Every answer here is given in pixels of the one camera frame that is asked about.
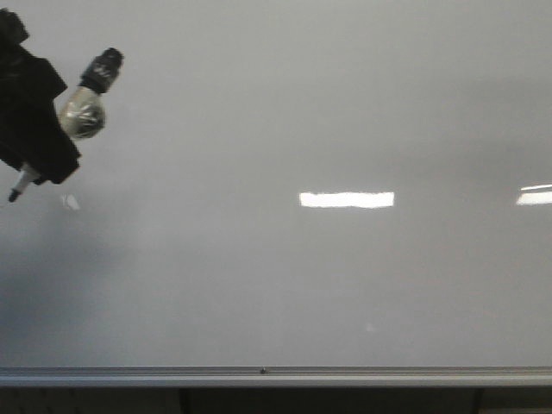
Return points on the tape-wrapped black whiteboard marker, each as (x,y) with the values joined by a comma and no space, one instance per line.
(83,115)

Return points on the aluminium whiteboard marker tray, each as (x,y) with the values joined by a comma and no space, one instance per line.
(280,377)

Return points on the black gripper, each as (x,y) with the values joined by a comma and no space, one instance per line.
(30,129)

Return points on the white whiteboard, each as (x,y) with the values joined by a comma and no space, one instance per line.
(291,183)

